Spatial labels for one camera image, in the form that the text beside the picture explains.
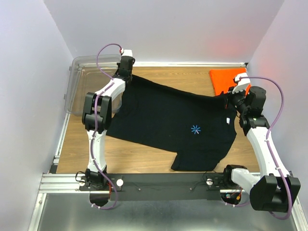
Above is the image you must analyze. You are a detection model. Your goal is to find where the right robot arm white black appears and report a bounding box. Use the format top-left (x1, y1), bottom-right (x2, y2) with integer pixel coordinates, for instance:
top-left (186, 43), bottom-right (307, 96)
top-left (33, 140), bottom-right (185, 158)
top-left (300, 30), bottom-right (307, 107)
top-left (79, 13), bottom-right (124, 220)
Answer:
top-left (221, 86), bottom-right (301, 215)

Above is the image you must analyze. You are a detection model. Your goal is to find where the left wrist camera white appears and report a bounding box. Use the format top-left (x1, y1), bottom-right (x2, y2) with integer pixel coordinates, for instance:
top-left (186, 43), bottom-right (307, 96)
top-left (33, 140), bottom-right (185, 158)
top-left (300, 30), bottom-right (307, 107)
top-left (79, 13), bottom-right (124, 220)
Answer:
top-left (120, 48), bottom-right (133, 57)

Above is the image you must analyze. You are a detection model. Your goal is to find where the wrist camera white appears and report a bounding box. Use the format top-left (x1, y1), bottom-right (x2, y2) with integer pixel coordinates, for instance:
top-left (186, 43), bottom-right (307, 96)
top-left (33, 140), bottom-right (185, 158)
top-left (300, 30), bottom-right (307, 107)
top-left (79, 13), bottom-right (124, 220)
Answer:
top-left (232, 72), bottom-right (251, 94)
top-left (120, 48), bottom-right (133, 57)

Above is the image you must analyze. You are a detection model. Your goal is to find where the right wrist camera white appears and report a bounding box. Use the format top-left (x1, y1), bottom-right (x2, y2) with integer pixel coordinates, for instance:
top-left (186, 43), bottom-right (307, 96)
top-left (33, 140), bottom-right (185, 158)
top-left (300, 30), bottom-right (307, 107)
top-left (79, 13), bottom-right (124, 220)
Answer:
top-left (232, 72), bottom-right (251, 94)

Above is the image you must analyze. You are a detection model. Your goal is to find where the folded orange t-shirt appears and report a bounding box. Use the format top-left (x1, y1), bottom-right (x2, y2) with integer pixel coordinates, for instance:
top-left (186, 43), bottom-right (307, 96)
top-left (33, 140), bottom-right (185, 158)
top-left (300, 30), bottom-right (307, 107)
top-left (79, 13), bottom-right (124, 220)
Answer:
top-left (209, 67), bottom-right (246, 96)

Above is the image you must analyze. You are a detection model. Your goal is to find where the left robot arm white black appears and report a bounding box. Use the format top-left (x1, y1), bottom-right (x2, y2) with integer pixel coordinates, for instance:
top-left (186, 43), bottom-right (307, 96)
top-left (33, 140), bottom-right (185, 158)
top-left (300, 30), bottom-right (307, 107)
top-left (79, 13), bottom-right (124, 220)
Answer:
top-left (82, 54), bottom-right (135, 190)

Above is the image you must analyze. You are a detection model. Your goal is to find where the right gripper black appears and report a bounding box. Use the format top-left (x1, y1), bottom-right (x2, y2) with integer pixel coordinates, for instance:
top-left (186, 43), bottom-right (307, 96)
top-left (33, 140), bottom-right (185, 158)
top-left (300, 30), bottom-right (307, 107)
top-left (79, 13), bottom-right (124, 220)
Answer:
top-left (222, 85), bottom-right (249, 114)

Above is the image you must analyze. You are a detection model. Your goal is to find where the black t-shirt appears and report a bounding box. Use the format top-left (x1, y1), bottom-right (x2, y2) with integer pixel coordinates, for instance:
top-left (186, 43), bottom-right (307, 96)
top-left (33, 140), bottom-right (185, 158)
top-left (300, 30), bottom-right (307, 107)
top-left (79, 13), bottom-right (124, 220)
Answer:
top-left (107, 76), bottom-right (237, 171)

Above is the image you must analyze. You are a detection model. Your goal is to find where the clear plastic bin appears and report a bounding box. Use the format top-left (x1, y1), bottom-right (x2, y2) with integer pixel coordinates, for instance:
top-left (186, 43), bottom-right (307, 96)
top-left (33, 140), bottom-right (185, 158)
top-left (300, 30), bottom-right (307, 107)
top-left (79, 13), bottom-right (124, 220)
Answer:
top-left (64, 54), bottom-right (120, 116)

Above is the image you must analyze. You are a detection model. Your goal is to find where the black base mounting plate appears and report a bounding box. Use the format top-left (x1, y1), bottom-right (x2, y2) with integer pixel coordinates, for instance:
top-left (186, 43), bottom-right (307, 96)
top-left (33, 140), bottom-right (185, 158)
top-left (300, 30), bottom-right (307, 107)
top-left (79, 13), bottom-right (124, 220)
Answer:
top-left (75, 172), bottom-right (249, 207)

